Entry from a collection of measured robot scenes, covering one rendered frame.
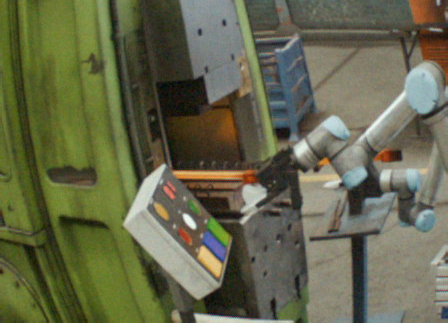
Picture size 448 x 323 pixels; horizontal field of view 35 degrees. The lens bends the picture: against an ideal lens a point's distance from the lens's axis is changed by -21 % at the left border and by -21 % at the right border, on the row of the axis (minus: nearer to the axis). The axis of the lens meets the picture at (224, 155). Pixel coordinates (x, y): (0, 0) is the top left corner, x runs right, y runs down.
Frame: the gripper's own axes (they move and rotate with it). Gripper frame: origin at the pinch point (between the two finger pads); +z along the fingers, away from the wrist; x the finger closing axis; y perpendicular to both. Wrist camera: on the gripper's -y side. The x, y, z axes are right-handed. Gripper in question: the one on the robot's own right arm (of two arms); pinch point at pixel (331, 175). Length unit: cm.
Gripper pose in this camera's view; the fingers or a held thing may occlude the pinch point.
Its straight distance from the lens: 262.7
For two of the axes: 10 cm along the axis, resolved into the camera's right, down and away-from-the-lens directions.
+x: 5.0, -3.4, 8.0
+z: -8.5, 0.0, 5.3
